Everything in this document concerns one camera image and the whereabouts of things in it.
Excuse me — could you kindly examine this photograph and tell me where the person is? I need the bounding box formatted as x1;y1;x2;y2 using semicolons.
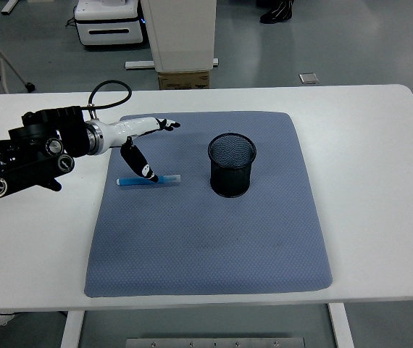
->
256;0;296;25

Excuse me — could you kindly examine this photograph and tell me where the white floor bar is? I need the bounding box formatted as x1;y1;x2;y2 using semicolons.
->
0;0;25;15

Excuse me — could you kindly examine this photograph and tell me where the grey metal floor bar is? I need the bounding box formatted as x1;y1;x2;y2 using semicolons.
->
125;57;221;70

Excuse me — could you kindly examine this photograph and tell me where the white pedestal column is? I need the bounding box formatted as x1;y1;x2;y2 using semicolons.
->
141;0;217;73

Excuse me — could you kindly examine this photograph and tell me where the white machine with black slot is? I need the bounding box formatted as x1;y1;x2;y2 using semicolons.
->
74;0;146;46

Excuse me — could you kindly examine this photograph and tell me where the grey metal plate with screws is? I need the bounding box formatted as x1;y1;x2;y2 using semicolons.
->
125;337;307;348

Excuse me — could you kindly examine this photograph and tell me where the black mesh pen holder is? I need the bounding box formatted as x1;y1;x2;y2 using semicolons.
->
207;133;257;199

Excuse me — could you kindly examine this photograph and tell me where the blue marker with clear cap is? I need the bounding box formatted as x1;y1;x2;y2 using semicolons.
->
115;174;182;187

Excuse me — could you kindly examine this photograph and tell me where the blue textured mat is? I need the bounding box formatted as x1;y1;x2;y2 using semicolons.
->
84;111;334;299

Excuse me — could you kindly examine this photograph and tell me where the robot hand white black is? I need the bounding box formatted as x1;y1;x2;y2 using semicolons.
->
99;116;181;185

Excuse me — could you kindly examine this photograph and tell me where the white table leg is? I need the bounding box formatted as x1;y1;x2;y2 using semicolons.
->
60;310;85;348
328;302;355;348

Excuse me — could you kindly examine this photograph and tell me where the brown cardboard box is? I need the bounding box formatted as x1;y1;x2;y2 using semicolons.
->
157;70;211;91

